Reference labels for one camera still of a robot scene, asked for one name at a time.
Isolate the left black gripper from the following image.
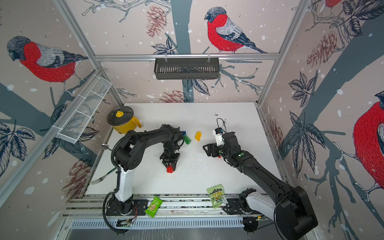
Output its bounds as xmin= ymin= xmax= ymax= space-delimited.
xmin=161 ymin=143 xmax=182 ymax=171

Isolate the red square lego brick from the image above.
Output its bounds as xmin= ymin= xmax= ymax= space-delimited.
xmin=167 ymin=165 xmax=174 ymax=173

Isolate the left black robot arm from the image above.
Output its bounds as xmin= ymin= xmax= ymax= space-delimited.
xmin=103 ymin=124 xmax=184 ymax=216

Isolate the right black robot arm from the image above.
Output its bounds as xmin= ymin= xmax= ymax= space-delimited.
xmin=203 ymin=128 xmax=318 ymax=240

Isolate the yellow curved lego upper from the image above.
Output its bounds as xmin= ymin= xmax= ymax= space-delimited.
xmin=195 ymin=132 xmax=202 ymax=142

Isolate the green long lego brick right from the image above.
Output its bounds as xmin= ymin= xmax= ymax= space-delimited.
xmin=183 ymin=135 xmax=191 ymax=145

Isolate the large green snack bag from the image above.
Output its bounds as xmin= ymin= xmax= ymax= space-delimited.
xmin=207 ymin=184 xmax=228 ymax=209

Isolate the small green snack packet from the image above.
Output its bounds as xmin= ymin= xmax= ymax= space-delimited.
xmin=145 ymin=196 xmax=164 ymax=218

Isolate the yellow pot with black lid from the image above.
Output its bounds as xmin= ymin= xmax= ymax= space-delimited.
xmin=107 ymin=106 xmax=142 ymax=135

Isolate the metal fork green handle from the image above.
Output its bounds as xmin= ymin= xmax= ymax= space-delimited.
xmin=90 ymin=168 xmax=117 ymax=185

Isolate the black hanging wire basket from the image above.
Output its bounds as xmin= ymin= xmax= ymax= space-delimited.
xmin=154 ymin=58 xmax=220 ymax=80

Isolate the white wire mesh basket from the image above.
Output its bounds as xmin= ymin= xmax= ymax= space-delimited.
xmin=56 ymin=77 xmax=112 ymax=144

